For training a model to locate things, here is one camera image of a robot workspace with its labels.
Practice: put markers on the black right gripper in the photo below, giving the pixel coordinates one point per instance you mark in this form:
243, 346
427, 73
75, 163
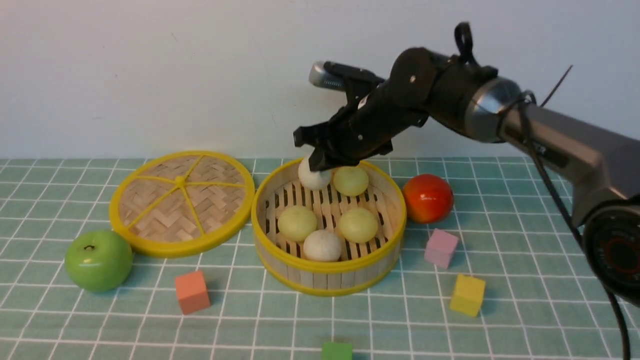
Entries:
365, 128

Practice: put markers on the yellow bun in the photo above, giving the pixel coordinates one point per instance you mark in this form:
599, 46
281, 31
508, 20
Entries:
297, 222
358, 225
351, 181

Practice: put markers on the white bun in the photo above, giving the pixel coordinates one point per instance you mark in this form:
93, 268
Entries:
322, 246
313, 180

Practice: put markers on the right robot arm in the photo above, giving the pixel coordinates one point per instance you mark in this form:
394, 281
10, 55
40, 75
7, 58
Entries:
591, 173

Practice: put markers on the bamboo steamer tray yellow rim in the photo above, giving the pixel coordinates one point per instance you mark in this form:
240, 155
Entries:
360, 265

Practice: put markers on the bamboo steamer lid yellow rim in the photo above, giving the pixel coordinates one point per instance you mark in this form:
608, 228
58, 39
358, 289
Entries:
182, 204

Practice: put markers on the red orange tomato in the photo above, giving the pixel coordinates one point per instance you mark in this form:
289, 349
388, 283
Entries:
429, 199

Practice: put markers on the pink cube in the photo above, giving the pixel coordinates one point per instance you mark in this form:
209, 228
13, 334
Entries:
440, 248

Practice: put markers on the green checkered tablecloth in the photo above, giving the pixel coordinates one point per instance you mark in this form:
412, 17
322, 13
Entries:
541, 302

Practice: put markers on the yellow cube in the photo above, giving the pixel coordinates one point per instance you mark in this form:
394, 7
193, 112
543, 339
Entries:
468, 295

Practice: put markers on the green cube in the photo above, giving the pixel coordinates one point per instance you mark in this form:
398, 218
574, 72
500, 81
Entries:
337, 351

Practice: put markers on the orange cube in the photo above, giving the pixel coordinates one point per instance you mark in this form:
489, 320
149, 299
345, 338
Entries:
192, 292

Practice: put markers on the green apple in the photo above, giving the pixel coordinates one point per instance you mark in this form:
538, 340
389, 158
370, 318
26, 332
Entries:
98, 261

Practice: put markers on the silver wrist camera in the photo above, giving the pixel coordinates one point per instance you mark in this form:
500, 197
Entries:
336, 76

